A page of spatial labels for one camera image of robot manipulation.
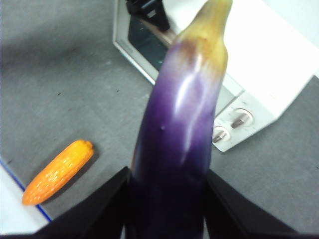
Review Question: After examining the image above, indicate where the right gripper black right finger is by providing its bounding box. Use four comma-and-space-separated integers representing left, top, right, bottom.
203, 169, 319, 239

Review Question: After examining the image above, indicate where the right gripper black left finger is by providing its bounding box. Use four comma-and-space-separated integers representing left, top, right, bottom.
32, 166, 132, 239

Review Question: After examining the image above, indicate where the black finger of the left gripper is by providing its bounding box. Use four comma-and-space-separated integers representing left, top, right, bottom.
125, 0, 171, 32

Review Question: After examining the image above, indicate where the purple eggplant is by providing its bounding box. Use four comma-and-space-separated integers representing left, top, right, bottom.
124, 0, 234, 239

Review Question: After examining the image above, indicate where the oven timer knob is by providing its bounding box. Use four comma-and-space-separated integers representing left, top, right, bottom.
212, 125, 231, 144

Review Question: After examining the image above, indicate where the oven temperature knob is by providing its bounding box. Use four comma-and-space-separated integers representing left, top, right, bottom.
230, 108, 255, 130

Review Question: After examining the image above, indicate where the white Toshiba toaster oven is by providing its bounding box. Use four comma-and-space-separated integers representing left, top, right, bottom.
112, 0, 314, 153

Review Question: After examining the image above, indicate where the orange corn cob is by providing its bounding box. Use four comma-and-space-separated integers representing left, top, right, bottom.
21, 139, 95, 206

